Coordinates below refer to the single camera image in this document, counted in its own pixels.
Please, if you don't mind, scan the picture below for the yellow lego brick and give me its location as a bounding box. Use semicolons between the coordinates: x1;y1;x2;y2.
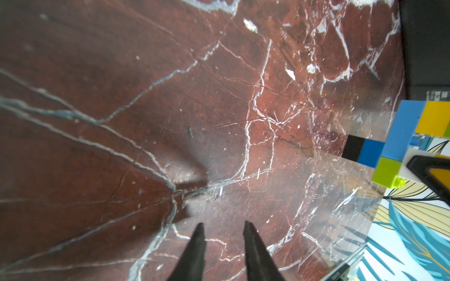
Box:
416;101;450;138

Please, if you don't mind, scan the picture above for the yellow black toolbox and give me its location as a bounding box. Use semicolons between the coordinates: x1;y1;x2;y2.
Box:
399;0;450;102

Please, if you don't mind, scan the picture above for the lime green lego brick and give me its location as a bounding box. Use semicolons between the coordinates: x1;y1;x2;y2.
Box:
371;157;407;189

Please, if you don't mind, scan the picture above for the white lego brick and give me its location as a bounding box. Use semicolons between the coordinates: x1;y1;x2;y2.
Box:
397;147;437;183

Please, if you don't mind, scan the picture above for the blue 2x4 lego brick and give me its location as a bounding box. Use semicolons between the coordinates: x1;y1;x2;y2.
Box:
382;100;426;162

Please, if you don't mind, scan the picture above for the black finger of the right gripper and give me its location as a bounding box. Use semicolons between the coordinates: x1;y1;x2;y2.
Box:
407;155;450;206

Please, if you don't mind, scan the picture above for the dark blue lego brick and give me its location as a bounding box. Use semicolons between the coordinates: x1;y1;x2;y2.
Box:
357;139;385;168

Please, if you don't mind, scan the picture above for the orange-yellow lego brick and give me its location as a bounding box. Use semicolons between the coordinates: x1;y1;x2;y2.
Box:
430;167;450;190

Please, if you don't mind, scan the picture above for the black lego brick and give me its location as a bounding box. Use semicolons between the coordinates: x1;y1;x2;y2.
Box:
342;135;366;162

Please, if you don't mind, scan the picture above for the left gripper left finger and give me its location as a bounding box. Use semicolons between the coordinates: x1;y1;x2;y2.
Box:
168;223;207;281

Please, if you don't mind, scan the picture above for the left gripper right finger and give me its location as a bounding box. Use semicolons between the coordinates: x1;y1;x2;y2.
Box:
243;221;284;281

